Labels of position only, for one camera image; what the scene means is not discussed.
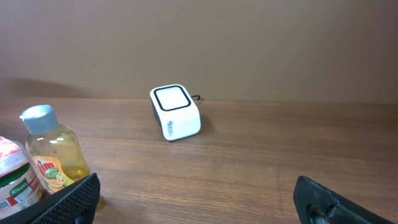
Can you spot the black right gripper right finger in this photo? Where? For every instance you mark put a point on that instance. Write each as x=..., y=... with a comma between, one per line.
x=315, y=203

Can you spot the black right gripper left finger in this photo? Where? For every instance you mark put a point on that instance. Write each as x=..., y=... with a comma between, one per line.
x=75, y=204

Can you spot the yellow dish soap bottle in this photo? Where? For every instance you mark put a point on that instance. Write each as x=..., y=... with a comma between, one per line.
x=53, y=149

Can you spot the Knorr stock cube jar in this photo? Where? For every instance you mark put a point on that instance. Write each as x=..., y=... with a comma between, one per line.
x=20, y=186

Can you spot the white barcode scanner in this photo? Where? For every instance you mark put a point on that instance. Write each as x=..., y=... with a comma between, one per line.
x=175, y=111

